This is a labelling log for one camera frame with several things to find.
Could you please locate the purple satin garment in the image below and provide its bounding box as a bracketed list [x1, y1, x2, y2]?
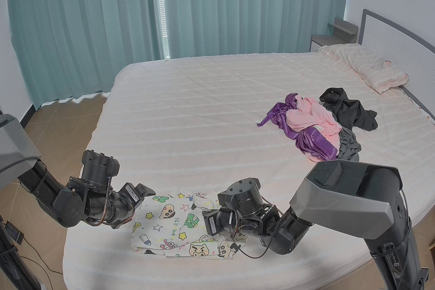
[256, 92, 340, 162]

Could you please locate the black power adapter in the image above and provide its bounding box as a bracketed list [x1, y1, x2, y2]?
[5, 221, 25, 246]

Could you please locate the bed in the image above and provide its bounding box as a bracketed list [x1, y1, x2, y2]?
[62, 9, 435, 290]

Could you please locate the black garment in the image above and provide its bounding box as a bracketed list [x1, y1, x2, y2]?
[318, 87, 379, 132]

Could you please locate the dark grey garment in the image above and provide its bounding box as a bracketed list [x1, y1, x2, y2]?
[336, 127, 362, 164]

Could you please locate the white printed pyjama top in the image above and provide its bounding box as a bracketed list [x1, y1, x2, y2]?
[131, 191, 249, 261]

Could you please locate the pink garment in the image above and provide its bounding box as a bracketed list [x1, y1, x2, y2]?
[285, 96, 343, 161]

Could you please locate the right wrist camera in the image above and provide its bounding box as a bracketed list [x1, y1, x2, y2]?
[216, 191, 232, 208]

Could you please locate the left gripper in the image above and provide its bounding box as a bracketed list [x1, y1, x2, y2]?
[109, 182, 156, 230]

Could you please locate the black cable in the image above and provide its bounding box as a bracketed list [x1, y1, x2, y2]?
[15, 241, 65, 290]
[0, 156, 38, 174]
[230, 237, 273, 261]

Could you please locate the pale pink pillow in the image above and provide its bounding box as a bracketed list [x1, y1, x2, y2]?
[318, 43, 410, 95]

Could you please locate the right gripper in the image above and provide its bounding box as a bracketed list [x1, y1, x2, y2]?
[202, 208, 239, 237]

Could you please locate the grey bedside table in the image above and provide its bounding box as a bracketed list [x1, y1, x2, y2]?
[311, 17, 358, 52]

